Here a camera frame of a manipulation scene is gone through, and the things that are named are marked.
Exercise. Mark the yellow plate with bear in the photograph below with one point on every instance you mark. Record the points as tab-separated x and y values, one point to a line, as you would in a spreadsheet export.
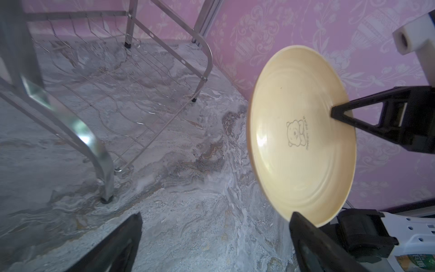
303	159

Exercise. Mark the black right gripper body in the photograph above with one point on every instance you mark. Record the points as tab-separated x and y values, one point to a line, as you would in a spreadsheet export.
419	121

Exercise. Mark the silver metal dish rack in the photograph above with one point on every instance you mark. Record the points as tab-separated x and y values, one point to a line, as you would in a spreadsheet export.
101	81

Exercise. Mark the aluminium corner post right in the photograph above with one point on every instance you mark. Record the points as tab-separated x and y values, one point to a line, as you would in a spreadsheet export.
207	15

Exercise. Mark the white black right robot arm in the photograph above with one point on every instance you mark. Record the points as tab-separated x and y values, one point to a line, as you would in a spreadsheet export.
372	236

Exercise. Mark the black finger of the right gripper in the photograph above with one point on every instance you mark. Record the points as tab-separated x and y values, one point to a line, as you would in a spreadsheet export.
367	115

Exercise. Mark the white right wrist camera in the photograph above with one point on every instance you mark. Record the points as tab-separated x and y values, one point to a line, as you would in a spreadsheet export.
418	36

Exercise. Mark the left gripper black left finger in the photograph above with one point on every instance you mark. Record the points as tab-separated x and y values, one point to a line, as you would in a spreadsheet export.
117	252

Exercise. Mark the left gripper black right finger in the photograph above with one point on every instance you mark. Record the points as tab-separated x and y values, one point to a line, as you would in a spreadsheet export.
316	252

